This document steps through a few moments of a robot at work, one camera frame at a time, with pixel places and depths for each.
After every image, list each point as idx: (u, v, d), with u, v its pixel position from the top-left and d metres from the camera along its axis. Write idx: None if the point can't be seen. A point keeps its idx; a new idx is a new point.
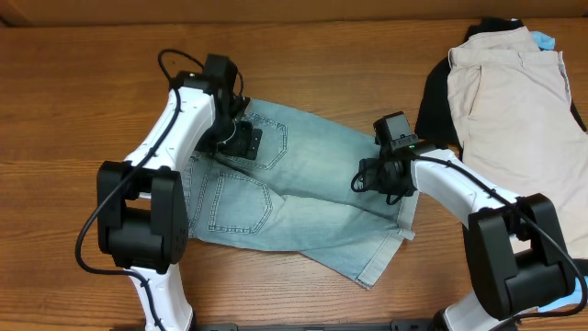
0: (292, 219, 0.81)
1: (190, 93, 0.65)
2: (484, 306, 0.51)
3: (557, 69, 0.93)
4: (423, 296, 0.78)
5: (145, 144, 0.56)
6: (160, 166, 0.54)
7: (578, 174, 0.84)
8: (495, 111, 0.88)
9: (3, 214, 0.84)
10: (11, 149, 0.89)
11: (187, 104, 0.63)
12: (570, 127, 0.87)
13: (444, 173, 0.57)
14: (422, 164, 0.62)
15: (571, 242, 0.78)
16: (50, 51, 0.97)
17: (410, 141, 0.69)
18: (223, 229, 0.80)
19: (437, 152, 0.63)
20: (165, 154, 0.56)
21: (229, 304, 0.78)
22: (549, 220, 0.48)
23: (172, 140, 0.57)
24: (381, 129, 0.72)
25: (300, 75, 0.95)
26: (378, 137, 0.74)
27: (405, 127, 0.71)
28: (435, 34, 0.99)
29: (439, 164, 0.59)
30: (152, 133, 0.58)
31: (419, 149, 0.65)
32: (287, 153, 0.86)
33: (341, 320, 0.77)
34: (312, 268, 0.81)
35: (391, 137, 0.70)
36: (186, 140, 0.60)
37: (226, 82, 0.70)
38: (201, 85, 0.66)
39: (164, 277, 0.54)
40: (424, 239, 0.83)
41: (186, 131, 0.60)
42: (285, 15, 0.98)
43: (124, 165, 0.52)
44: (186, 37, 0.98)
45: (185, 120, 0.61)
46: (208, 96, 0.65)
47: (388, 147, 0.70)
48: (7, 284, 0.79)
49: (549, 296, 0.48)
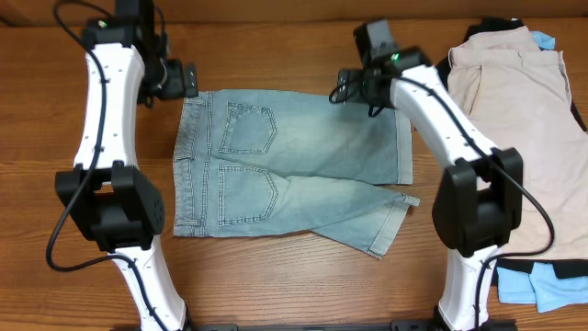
0: (299, 199, 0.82)
1: (107, 51, 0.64)
2: (441, 233, 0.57)
3: (558, 69, 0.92)
4: (423, 296, 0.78)
5: (86, 137, 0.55)
6: (112, 161, 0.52)
7: (578, 173, 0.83)
8: (496, 111, 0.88)
9: (3, 214, 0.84)
10: (11, 150, 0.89)
11: (111, 70, 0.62)
12: (571, 127, 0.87)
13: (425, 101, 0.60)
14: (402, 84, 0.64)
15: (571, 243, 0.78)
16: (50, 51, 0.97)
17: (388, 49, 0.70)
18: (233, 222, 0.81)
19: (421, 69, 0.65)
20: (111, 142, 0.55)
21: (230, 304, 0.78)
22: (518, 173, 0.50)
23: (112, 125, 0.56)
24: (363, 35, 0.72)
25: (300, 75, 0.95)
26: (357, 46, 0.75)
27: (387, 34, 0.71)
28: (435, 34, 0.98)
29: (421, 89, 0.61)
30: (89, 123, 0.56)
31: (403, 58, 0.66)
32: (278, 133, 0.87)
33: (342, 320, 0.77)
34: (312, 268, 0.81)
35: (372, 45, 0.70)
36: (125, 113, 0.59)
37: (142, 20, 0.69)
38: (116, 35, 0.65)
39: (151, 251, 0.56)
40: (424, 239, 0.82)
41: (121, 101, 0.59)
42: (285, 15, 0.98)
43: (76, 173, 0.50)
44: (186, 37, 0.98)
45: (113, 91, 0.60)
46: (130, 49, 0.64)
47: (368, 55, 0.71)
48: (8, 284, 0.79)
49: (502, 234, 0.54)
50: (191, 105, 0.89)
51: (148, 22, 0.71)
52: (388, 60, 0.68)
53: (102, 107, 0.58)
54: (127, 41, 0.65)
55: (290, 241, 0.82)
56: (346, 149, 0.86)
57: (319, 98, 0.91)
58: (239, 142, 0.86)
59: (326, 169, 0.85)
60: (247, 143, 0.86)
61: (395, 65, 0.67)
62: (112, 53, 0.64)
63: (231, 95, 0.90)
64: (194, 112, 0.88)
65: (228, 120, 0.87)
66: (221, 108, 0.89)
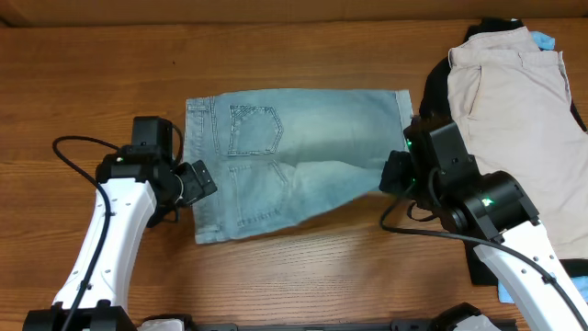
0: (310, 184, 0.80)
1: (117, 186, 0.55)
2: None
3: (557, 70, 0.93)
4: (422, 296, 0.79)
5: (75, 271, 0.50)
6: (96, 302, 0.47)
7: (578, 174, 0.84)
8: (496, 111, 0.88)
9: (3, 214, 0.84)
10: (10, 150, 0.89)
11: (118, 203, 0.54)
12: (570, 127, 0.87)
13: (540, 291, 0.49)
14: (503, 255, 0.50)
15: (571, 243, 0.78)
16: (50, 51, 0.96)
17: (466, 168, 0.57)
18: (252, 220, 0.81)
19: (524, 230, 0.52)
20: (101, 280, 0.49)
21: (230, 305, 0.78)
22: None
23: (106, 259, 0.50)
24: (427, 148, 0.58)
25: (300, 76, 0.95)
26: (419, 154, 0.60)
27: (455, 144, 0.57)
28: (435, 34, 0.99)
29: (533, 270, 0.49)
30: (82, 256, 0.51)
31: (496, 199, 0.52)
32: (284, 131, 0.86)
33: (342, 320, 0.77)
34: (312, 268, 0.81)
35: (442, 164, 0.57)
36: (124, 251, 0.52)
37: (160, 149, 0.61)
38: (130, 172, 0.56)
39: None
40: (425, 239, 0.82)
41: (123, 234, 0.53)
42: (285, 16, 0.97)
43: (52, 313, 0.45)
44: (186, 38, 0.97)
45: (115, 225, 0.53)
46: (141, 184, 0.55)
47: (437, 175, 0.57)
48: (7, 284, 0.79)
49: None
50: (194, 112, 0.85)
51: (165, 144, 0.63)
52: (472, 200, 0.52)
53: (99, 242, 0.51)
54: (141, 179, 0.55)
55: (290, 241, 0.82)
56: (352, 141, 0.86)
57: (321, 92, 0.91)
58: (245, 143, 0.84)
59: (337, 158, 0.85)
60: (254, 143, 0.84)
61: (492, 213, 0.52)
62: (122, 187, 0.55)
63: (231, 96, 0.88)
64: (197, 119, 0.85)
65: (232, 123, 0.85)
66: (224, 112, 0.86)
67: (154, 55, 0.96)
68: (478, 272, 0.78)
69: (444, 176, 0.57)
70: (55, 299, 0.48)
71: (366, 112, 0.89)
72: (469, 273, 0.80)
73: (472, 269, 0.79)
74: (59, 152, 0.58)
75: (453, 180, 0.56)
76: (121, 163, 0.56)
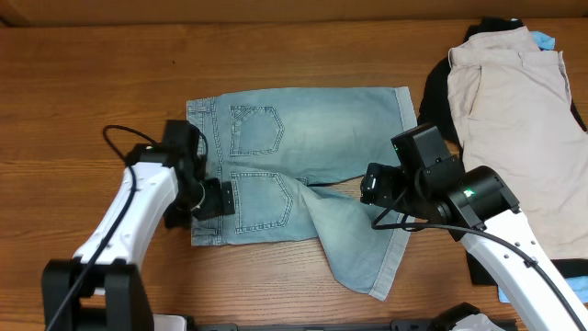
0: (316, 211, 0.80)
1: (146, 168, 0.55)
2: None
3: (558, 69, 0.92)
4: (423, 296, 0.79)
5: (96, 233, 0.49)
6: (113, 259, 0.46)
7: (578, 174, 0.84)
8: (496, 111, 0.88)
9: (3, 214, 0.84)
10: (11, 150, 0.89)
11: (144, 181, 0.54)
12: (571, 127, 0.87)
13: (521, 275, 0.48)
14: (484, 241, 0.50)
15: (571, 243, 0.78)
16: (50, 51, 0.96)
17: (449, 166, 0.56)
18: (251, 229, 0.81)
19: (507, 216, 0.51)
20: (120, 243, 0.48)
21: (230, 304, 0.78)
22: None
23: (128, 225, 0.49)
24: (408, 147, 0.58)
25: (300, 76, 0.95)
26: (404, 155, 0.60)
27: (437, 145, 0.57)
28: (435, 34, 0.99)
29: (516, 254, 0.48)
30: (105, 220, 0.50)
31: (479, 190, 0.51)
32: (285, 131, 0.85)
33: (342, 320, 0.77)
34: (312, 268, 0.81)
35: (424, 164, 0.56)
36: (145, 223, 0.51)
37: (188, 148, 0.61)
38: (159, 158, 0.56)
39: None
40: (424, 239, 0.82)
41: (147, 207, 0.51)
42: (285, 16, 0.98)
43: (72, 264, 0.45)
44: (186, 38, 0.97)
45: (140, 200, 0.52)
46: (168, 168, 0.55)
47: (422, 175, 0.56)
48: (8, 284, 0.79)
49: None
50: (194, 114, 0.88)
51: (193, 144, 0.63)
52: (455, 194, 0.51)
53: (122, 209, 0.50)
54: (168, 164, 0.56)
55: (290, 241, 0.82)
56: (354, 138, 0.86)
57: (320, 90, 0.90)
58: (247, 143, 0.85)
59: (339, 160, 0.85)
60: (256, 145, 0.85)
61: (476, 204, 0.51)
62: (150, 169, 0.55)
63: (232, 96, 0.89)
64: (198, 120, 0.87)
65: (232, 123, 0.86)
66: (225, 113, 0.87)
67: (154, 54, 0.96)
68: (478, 272, 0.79)
69: (427, 176, 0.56)
70: (75, 254, 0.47)
71: (367, 111, 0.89)
72: (469, 273, 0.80)
73: (472, 268, 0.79)
74: (108, 138, 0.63)
75: (435, 179, 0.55)
76: (152, 150, 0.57)
